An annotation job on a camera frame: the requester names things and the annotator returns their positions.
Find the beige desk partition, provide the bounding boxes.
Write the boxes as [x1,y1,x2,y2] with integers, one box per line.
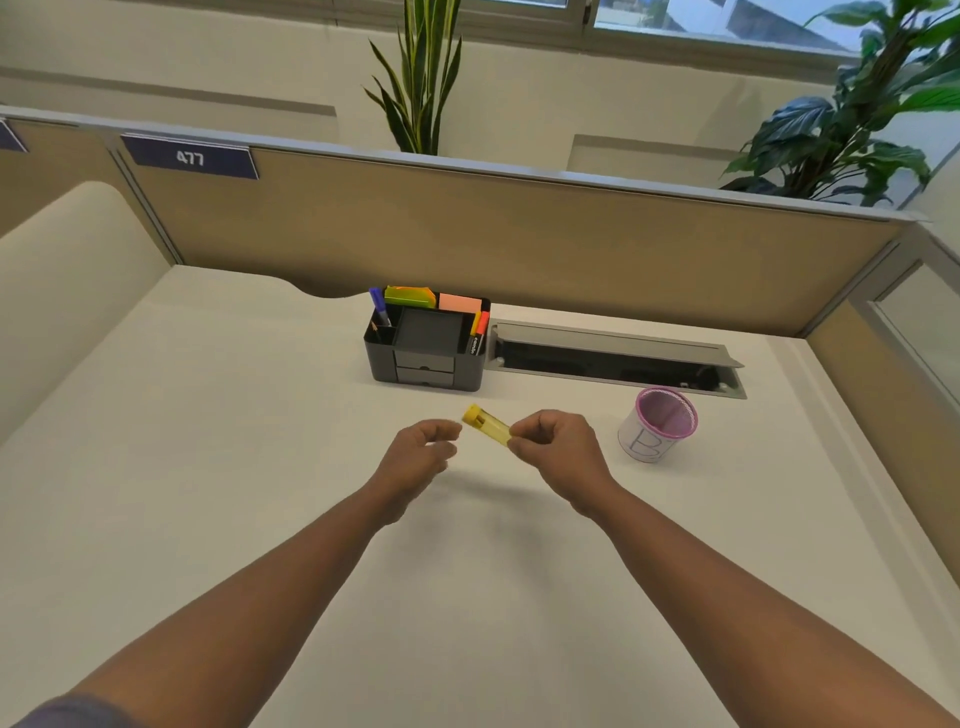
[0,105,927,339]

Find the yellow highlighter pen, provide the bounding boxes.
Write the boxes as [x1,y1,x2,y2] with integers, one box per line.
[461,403,513,448]

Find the window frame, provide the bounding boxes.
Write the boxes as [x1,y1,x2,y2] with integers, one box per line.
[330,0,886,84]

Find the person's left forearm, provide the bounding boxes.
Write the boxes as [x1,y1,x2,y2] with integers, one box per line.
[15,480,414,728]

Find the person's right forearm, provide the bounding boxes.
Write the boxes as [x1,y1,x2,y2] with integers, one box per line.
[585,480,960,728]

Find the broad-leaf green plant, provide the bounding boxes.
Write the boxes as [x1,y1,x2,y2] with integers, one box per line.
[718,0,960,208]

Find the grey cable tray flap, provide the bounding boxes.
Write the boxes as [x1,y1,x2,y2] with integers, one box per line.
[484,319,749,400]

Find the beige side partition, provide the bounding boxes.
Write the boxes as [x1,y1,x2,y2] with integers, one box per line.
[0,180,174,444]

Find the grey desk organizer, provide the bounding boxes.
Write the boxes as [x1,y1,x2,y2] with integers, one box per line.
[363,291,492,393]

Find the person's left hand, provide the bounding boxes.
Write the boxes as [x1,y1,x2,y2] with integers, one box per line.
[367,419,464,527]

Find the pink mesh pen cup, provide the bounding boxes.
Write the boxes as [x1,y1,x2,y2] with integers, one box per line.
[617,386,699,465]

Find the dark blue number label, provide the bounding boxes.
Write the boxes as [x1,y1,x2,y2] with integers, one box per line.
[120,133,261,181]

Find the tall snake plant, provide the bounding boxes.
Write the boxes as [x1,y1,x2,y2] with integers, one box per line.
[363,0,465,157]

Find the person's right hand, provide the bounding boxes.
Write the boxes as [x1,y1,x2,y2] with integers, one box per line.
[507,409,622,520]

